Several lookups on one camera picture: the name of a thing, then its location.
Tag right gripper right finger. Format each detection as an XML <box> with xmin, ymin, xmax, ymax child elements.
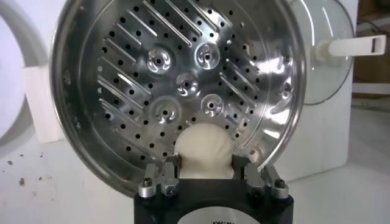
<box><xmin>231</xmin><ymin>154</ymin><xmax>289</xmax><ymax>199</ymax></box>

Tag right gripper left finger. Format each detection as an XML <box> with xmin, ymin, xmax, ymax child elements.
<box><xmin>138</xmin><ymin>154</ymin><xmax>182</xmax><ymax>198</ymax></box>

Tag white steamed baozi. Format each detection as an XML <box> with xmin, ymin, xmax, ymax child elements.
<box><xmin>174</xmin><ymin>122</ymin><xmax>235</xmax><ymax>180</ymax></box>

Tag stainless steel steamer basket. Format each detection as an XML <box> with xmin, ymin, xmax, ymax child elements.
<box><xmin>49</xmin><ymin>0</ymin><xmax>307</xmax><ymax>197</ymax></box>

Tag scattered dark crumbs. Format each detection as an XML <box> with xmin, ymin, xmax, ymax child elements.
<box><xmin>5</xmin><ymin>150</ymin><xmax>45</xmax><ymax>187</ymax></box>

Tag white round plate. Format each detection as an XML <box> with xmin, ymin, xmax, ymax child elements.
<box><xmin>0</xmin><ymin>0</ymin><xmax>45</xmax><ymax>147</ymax></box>

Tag glass lid white handle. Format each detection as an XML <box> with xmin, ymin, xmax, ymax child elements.
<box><xmin>288</xmin><ymin>0</ymin><xmax>387</xmax><ymax>107</ymax></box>

